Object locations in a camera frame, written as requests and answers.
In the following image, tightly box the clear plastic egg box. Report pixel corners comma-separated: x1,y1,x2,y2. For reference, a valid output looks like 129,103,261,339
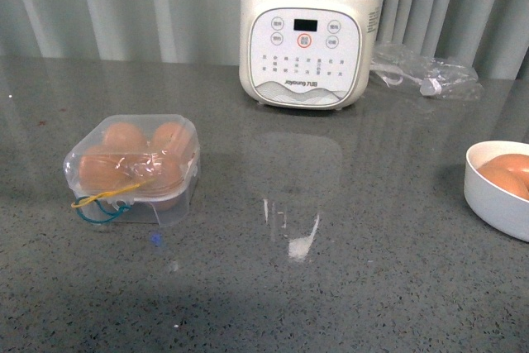
63,114,200,226

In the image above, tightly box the brown egg in bowl back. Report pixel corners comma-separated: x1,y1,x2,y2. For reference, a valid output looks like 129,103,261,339
486,154,529,186

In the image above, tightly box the white Joyoung blender appliance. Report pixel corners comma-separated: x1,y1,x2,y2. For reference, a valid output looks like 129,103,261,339
239,0,381,110

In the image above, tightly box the clear plastic bag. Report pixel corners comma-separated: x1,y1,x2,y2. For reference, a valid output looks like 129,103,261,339
370,42,484,101

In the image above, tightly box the teal rubber band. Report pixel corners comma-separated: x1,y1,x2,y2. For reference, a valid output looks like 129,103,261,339
71,196,131,225

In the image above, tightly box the yellow rubber band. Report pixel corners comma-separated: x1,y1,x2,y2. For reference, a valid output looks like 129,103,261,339
70,179,153,209

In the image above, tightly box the white round bowl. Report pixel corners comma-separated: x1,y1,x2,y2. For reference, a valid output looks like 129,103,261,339
464,141,528,242

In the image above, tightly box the white power cable plug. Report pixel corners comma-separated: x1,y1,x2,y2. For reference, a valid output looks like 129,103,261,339
370,61,441,97

